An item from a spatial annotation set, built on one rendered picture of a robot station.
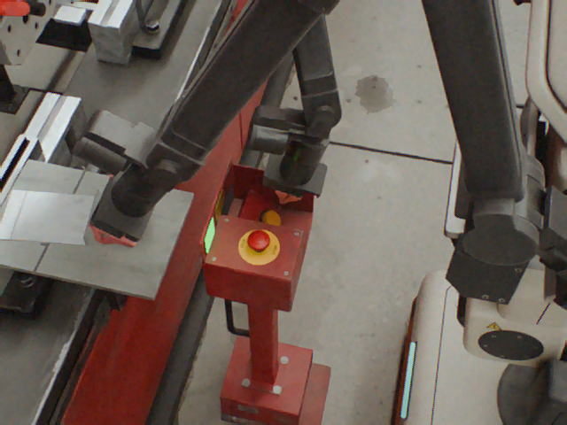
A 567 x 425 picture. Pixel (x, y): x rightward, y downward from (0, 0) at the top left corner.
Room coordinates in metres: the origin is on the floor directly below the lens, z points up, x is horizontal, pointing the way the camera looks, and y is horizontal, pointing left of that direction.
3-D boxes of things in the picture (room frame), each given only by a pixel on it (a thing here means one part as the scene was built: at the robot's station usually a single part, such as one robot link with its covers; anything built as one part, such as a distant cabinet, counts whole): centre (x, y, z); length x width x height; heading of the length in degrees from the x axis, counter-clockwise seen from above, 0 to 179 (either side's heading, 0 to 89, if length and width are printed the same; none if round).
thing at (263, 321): (0.77, 0.04, 0.39); 0.05 x 0.05 x 0.54; 77
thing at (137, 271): (0.62, 0.28, 1.00); 0.26 x 0.18 x 0.01; 76
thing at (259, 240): (0.72, 0.04, 0.79); 0.04 x 0.04 x 0.04
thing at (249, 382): (0.77, 0.04, 0.13); 0.10 x 0.10 x 0.01; 77
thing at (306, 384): (0.76, 0.01, 0.06); 0.25 x 0.20 x 0.12; 77
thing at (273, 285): (0.77, 0.04, 0.75); 0.20 x 0.16 x 0.18; 167
